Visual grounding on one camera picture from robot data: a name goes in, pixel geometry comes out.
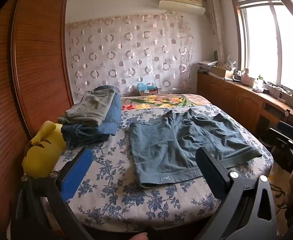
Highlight blue-grey denim shorts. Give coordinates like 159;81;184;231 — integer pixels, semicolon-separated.
129;109;263;188

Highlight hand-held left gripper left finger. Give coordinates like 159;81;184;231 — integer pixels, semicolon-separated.
10;147;95;240

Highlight wall air conditioner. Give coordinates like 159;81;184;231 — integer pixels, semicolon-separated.
158;0;205;14

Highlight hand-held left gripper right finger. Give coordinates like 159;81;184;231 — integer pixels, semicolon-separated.
195;147;278;240

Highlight stack of papers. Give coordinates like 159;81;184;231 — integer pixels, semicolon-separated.
198;60;220;73

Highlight gathered window curtain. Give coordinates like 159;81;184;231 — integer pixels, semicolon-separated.
206;0;228;65

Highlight olive folded pants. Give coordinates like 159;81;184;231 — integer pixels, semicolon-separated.
58;90;116;128

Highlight blue folded jeans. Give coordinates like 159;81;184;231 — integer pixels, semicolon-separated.
62;85;122;149

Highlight pink bottle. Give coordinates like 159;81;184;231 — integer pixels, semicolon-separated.
241;68;251;85

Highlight cardboard box with blue bag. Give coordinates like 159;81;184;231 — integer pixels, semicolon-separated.
137;82;162;96

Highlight person's left hand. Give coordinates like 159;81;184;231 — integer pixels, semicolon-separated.
125;232;149;240

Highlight wooden cabinet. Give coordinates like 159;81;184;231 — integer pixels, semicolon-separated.
196;70;293;140

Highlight wooden slatted wardrobe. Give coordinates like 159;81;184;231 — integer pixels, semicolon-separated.
0;0;74;230

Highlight cream floral floor rug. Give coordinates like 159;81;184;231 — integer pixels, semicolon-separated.
268;162;290;220

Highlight open cardboard box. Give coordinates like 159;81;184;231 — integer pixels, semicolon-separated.
211;66;234;80

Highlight window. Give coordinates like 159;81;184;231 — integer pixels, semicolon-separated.
230;0;293;100

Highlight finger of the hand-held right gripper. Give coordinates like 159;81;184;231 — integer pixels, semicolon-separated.
278;121;293;135
268;127;293;146

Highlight circle patterned curtain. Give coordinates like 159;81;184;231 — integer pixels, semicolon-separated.
66;14;194;98

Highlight bed with floral sheet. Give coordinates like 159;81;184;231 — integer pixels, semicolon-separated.
47;104;273;230

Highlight yellow plush toy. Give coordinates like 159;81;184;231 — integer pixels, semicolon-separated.
22;121;67;179

